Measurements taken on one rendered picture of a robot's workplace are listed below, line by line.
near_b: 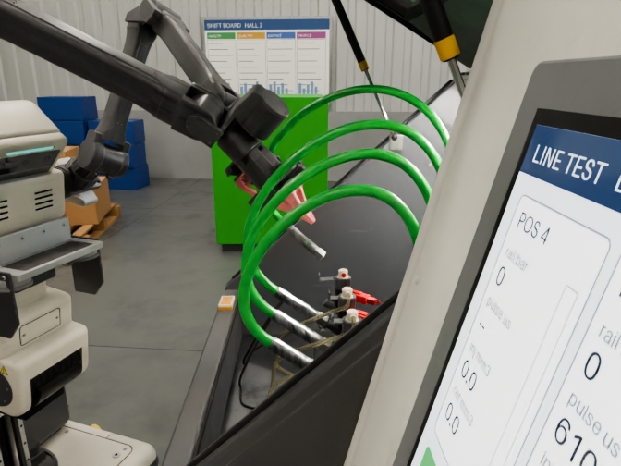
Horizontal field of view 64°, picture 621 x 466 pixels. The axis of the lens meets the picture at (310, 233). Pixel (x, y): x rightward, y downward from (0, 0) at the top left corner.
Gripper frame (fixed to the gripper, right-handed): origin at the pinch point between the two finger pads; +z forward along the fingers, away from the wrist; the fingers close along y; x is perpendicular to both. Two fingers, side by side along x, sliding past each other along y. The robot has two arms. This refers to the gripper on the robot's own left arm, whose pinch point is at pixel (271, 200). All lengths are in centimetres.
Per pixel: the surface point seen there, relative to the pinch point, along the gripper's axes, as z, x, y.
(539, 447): 47, -42, -46
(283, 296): 21.1, -2.6, -11.6
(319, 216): -0.9, 6.1, 21.4
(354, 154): 14.0, -27.6, -15.7
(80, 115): -448, 400, 236
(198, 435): 34.2, 12.0, -24.4
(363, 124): 8.0, -28.1, -9.2
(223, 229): -144, 221, 207
